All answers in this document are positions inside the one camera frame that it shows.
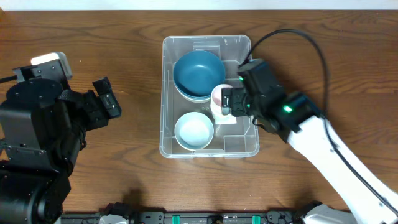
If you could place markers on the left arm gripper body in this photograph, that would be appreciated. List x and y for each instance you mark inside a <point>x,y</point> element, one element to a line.
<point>107,98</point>

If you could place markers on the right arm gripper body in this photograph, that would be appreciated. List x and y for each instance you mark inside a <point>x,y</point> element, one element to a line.
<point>236,101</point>

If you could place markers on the clear plastic storage container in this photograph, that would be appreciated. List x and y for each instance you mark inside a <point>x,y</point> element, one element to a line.
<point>240,139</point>

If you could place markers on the white label in container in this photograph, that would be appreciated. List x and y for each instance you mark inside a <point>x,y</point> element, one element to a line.
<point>225,120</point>

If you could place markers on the light blue bowl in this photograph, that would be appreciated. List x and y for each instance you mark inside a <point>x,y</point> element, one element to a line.
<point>194,131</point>

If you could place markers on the dark blue bowl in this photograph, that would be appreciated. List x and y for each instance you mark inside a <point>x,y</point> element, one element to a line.
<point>199,66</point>
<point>197,90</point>

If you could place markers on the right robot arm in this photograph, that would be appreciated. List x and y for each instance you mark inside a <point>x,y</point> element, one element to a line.
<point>299,123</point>

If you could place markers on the pink cup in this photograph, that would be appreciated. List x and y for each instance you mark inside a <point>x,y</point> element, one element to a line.
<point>216,95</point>

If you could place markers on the cream bowl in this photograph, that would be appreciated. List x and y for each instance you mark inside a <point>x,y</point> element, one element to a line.
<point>193,99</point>

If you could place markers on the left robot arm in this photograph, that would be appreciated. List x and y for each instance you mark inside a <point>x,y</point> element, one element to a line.
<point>45,125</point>

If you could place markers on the cream white cup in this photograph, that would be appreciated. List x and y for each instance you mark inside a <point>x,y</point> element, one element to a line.
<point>216,111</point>

